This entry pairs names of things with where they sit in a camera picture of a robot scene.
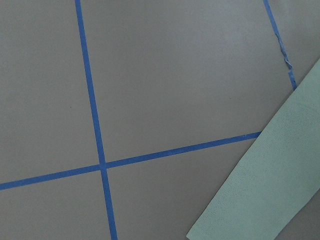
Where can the olive green long-sleeve shirt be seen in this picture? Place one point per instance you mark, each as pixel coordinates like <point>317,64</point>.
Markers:
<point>275,178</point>

